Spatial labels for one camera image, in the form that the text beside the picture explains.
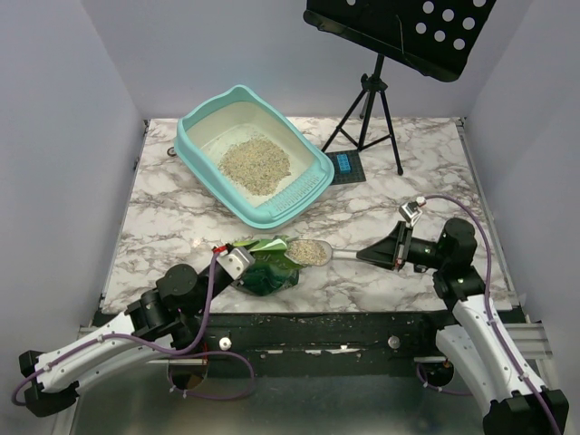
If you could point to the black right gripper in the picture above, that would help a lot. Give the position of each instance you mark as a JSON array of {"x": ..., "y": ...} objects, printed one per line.
[{"x": 401, "y": 247}]

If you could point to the green litter bag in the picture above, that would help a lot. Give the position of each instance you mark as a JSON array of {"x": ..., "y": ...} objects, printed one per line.
[{"x": 272, "y": 271}]

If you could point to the clear plastic scoop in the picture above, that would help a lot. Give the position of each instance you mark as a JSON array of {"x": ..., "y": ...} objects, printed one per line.
[{"x": 313, "y": 252}]

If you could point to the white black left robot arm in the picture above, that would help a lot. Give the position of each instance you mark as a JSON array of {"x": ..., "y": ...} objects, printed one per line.
[{"x": 168, "y": 321}]

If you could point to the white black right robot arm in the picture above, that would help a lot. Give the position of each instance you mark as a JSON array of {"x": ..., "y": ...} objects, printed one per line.
[{"x": 512, "y": 398}]

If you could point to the beige litter pile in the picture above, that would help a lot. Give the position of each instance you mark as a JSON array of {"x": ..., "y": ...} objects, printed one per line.
[{"x": 257, "y": 165}]

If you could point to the teal cat litter box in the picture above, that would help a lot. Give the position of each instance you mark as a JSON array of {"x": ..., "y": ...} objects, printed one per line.
[{"x": 239, "y": 114}]

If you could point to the black lego baseplate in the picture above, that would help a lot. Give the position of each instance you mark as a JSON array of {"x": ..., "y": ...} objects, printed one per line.
[{"x": 356, "y": 176}]

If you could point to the black tripod stand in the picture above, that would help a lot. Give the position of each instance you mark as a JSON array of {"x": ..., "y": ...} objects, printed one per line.
[{"x": 373, "y": 87}]

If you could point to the black music stand tray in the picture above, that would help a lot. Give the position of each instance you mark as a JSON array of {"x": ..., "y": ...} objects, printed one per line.
[{"x": 432, "y": 37}]

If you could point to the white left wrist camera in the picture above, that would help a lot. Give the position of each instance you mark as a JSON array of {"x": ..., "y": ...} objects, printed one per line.
[{"x": 236, "y": 262}]

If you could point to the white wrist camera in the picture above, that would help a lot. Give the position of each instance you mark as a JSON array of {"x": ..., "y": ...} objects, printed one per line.
[
  {"x": 411, "y": 211},
  {"x": 236, "y": 262}
]

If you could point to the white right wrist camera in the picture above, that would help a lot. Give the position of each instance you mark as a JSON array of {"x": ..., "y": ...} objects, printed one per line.
[{"x": 411, "y": 211}]

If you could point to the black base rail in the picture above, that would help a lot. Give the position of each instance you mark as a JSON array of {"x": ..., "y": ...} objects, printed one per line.
[{"x": 316, "y": 345}]

